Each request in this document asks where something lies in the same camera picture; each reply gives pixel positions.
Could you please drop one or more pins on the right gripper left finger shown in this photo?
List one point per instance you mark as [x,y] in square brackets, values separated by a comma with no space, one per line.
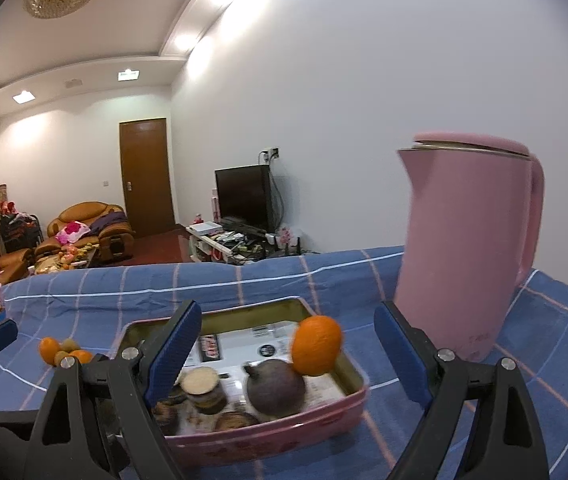
[135,380]

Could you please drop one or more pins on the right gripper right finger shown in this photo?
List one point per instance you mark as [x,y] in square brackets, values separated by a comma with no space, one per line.
[505,440]

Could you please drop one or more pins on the orange fruit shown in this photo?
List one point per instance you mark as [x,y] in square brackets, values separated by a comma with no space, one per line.
[83,356]
[316,345]
[48,349]

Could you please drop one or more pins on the green kiwi fruit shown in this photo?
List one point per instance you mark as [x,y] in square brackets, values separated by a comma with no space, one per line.
[59,356]
[68,345]

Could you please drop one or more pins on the dark purple mangosteen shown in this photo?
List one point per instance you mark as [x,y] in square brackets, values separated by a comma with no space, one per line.
[274,388]

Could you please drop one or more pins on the cluttered coffee table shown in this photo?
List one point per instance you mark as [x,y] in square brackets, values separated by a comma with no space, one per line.
[67,259]

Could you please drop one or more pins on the black rack with clutter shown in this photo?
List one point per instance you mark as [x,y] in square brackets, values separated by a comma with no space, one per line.
[18,230]

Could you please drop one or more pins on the printed paper leaflet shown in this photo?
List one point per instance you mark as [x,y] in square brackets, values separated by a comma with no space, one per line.
[228,352]

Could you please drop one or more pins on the brown leather armchair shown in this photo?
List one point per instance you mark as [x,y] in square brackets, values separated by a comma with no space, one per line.
[111,231]

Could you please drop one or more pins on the pink metal tin box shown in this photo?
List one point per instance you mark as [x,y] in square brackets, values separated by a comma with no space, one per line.
[191,436]

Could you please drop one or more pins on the white tv stand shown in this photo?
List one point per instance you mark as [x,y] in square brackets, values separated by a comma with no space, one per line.
[209,242]

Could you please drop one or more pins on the brown wooden door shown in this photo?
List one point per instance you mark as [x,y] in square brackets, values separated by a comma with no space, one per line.
[145,176]

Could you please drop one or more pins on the black television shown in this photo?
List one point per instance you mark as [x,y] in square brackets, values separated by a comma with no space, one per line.
[245,196]

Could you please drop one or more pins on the pink electric kettle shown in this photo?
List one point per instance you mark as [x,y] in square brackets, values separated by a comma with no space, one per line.
[475,218]

